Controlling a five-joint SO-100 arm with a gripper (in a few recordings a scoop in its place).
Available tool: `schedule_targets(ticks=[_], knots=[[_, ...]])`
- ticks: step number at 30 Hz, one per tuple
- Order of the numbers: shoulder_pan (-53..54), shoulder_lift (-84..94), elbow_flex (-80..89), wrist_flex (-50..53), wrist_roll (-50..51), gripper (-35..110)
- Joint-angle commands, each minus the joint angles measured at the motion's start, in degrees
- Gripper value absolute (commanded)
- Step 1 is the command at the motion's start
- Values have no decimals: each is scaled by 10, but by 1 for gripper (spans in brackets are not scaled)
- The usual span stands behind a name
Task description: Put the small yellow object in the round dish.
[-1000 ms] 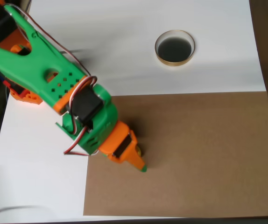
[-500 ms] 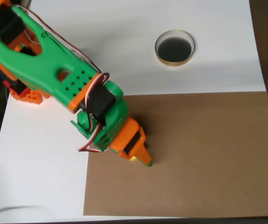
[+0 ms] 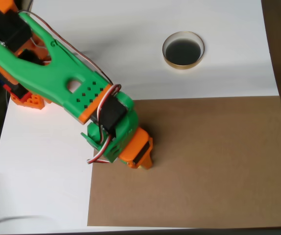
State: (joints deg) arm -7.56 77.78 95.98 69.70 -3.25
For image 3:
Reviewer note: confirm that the orange gripper, black servo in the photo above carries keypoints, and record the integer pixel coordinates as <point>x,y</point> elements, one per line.
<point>140,156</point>

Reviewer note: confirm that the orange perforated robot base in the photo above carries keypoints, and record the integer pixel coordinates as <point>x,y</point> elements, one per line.
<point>31,101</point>

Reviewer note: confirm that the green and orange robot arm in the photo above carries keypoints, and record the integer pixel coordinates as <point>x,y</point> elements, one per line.
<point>57,73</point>

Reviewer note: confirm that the round dish with gold rim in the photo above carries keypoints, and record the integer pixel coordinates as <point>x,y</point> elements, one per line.
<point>182,52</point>

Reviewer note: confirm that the brown cardboard sheet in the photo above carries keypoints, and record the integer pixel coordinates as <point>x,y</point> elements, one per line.
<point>204,159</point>

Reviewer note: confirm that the white board sheet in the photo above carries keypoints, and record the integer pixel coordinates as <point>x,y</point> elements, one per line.
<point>143,29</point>

